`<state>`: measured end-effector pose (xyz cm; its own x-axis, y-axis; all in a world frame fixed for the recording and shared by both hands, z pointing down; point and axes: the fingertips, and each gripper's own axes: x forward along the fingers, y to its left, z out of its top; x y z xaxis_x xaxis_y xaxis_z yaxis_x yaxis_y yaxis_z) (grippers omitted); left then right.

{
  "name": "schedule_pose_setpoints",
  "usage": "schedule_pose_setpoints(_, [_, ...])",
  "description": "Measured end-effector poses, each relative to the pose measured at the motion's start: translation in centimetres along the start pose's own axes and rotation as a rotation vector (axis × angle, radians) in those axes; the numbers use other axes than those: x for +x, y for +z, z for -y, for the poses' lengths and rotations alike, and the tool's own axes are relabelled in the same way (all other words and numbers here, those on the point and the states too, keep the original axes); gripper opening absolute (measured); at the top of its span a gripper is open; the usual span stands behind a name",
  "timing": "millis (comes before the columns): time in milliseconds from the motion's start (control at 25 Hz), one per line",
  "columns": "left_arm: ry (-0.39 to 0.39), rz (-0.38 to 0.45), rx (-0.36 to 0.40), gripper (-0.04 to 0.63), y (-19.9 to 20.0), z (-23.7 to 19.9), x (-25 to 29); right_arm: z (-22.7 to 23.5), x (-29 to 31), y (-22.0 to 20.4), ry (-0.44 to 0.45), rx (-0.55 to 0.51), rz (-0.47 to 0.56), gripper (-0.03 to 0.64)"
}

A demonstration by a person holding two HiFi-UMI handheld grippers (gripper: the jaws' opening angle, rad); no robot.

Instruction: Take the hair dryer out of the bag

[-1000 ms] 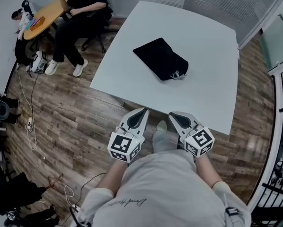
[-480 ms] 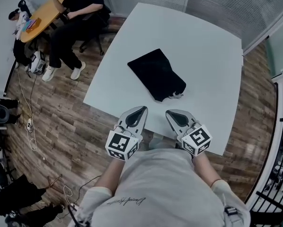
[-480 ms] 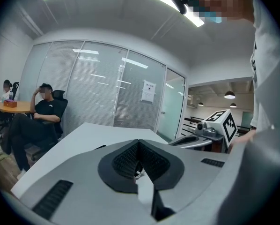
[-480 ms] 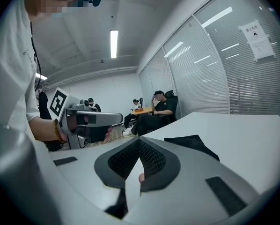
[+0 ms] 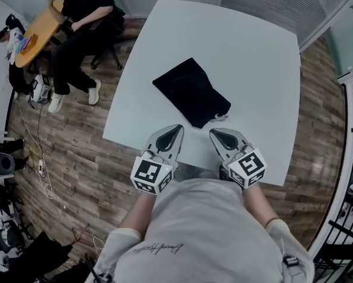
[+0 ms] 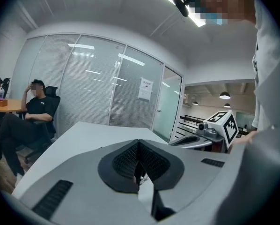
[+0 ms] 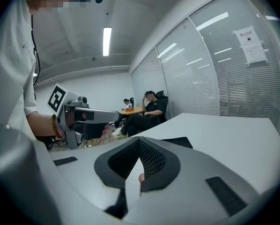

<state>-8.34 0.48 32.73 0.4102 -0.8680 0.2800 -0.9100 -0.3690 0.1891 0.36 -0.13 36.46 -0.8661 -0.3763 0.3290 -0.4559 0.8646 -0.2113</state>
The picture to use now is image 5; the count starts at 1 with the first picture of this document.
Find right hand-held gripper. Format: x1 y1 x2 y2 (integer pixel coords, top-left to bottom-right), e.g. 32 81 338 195
209 127 268 190

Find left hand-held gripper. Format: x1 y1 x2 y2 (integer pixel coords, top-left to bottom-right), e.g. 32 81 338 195
130 124 185 195

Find black drawstring pouch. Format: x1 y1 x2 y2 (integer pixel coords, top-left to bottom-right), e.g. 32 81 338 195
152 57 232 129

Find person's right forearm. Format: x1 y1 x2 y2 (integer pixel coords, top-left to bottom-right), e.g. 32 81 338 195
241 183 281 228

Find person's left forearm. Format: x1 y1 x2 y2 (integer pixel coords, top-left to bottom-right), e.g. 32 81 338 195
117 190 165 238

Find person's grey trousers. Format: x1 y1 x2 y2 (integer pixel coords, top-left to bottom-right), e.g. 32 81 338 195
172 163 224 184

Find person's white t-shirt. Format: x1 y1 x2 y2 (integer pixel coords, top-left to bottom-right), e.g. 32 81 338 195
92 177 316 283

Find white floor device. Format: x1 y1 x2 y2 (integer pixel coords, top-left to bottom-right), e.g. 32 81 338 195
28 74 52 103

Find black metal railing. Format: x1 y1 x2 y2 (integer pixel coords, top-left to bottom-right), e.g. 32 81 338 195
313 78 353 283

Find glass partition with blinds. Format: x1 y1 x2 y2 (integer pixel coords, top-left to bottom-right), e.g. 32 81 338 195
0 0 353 50

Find glass door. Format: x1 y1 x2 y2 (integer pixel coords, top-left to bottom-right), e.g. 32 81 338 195
323 0 353 81

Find grey office chair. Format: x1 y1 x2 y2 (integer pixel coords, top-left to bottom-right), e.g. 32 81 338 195
0 151 17 177
0 227 24 255

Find black equipment heap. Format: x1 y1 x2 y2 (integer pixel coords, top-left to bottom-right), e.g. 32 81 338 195
0 231 92 283

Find round wooden table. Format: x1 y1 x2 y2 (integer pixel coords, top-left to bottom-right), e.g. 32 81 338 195
14 0 66 68

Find white floor cable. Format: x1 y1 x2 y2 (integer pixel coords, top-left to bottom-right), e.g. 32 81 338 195
15 98 55 200

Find black strap buckle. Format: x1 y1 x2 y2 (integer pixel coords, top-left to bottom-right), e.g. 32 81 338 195
282 255 301 277

